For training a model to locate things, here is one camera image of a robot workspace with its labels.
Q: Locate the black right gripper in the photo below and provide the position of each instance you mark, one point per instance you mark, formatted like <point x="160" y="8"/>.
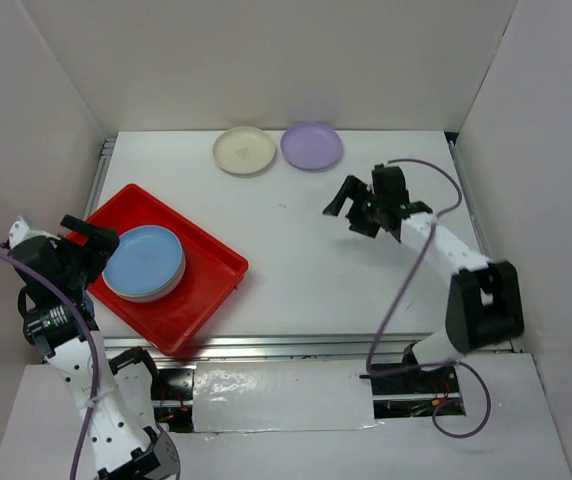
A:
<point x="357" y="190"/>

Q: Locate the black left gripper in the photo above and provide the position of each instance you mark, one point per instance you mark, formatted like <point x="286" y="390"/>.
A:
<point x="105" y="241"/>

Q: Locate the blue plate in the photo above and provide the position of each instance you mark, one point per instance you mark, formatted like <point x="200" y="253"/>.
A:
<point x="149" y="259"/>

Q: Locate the purple plate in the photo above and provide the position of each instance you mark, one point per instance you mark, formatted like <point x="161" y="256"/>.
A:
<point x="311" y="146"/>

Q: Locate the orange plate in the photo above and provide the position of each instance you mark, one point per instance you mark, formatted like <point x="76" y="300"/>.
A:
<point x="159" y="293"/>

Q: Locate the cream plate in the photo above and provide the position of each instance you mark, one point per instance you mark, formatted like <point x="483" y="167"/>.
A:
<point x="244" y="151"/>

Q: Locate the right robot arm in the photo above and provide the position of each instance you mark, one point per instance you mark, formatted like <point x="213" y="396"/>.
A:
<point x="484" y="305"/>

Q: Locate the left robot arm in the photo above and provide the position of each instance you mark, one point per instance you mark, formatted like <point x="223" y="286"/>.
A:
<point x="113" y="395"/>

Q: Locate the red plastic bin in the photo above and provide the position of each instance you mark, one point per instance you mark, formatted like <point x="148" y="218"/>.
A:
<point x="212" y="272"/>

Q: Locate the white foil-edged panel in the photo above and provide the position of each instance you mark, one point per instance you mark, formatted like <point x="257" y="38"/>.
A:
<point x="291" y="396"/>

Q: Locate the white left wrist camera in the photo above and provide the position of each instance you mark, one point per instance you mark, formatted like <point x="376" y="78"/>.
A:
<point x="20" y="231"/>

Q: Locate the aluminium front rail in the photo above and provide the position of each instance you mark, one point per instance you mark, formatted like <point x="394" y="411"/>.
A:
<point x="254" y="348"/>

